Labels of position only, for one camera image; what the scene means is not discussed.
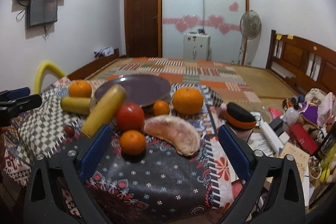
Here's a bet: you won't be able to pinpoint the black orange cap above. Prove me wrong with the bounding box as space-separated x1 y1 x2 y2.
226 102 257 131

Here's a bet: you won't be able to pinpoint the frosted sliding wardrobe doors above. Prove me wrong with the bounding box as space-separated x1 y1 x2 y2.
161 0 247 64

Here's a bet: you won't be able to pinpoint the small wall monitor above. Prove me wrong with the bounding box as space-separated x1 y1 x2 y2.
26 0 58 29

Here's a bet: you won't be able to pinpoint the long yellow sugarcane piece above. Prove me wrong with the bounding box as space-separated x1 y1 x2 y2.
81 84 126 138

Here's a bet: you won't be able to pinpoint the red box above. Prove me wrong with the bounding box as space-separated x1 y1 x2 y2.
289 123 318 156

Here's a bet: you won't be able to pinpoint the dark glass bottle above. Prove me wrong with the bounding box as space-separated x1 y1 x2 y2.
314 122 336 161

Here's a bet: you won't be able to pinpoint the small tangerine front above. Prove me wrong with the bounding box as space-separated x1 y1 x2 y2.
119 130 146 156

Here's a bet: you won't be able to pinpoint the wooden bed footboard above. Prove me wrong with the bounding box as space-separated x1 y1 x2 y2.
67 48 120 81

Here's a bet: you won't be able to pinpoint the white standing fan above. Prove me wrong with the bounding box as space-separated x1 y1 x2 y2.
239 10 261 65

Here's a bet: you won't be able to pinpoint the yellow foam tube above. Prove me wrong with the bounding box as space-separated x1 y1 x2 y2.
34 60 66 94

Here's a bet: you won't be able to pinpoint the wooden bed headboard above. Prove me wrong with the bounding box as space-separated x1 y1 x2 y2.
266 30 335 94

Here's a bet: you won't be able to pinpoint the striped patchwork bed mat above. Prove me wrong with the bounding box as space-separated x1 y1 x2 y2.
100 57 260 103

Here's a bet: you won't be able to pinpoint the pink plastic bag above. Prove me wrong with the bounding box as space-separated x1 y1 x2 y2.
317 92 335 127

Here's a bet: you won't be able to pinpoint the brown wooden door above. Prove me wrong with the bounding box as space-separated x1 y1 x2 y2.
124 0 158 57

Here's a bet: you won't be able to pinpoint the clothes pile on footboard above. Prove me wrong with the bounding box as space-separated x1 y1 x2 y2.
94 46 114 59

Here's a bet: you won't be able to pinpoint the patchwork patterned tablecloth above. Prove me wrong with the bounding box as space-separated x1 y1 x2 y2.
5 79 243 222

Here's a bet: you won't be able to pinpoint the large orange with sticker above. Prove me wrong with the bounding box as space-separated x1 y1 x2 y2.
172 87 203 115

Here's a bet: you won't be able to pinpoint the small tangerine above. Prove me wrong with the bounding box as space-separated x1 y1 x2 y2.
119 130 146 156
153 100 170 116

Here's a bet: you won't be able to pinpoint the white box appliance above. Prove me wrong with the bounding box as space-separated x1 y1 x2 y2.
183 32 211 61

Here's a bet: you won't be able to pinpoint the short yellow sugarcane piece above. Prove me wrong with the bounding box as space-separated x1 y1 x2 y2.
60 97 91 115

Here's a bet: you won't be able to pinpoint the pink pomelo segment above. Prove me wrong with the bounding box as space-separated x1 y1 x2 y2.
143 115 201 157

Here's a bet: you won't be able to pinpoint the white plastic bottle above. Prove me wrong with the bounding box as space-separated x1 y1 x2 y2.
284 106 299 126

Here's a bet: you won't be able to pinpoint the purple plush toy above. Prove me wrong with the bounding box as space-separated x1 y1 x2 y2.
299 97 322 125

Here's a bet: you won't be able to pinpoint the purple ceramic plate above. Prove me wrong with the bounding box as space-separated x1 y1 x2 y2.
94 74 171 107

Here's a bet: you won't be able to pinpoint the dark red jujube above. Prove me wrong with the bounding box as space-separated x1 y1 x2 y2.
64 125 75 138

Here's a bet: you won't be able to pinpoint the red tomato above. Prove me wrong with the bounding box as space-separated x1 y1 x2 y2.
116 103 145 131

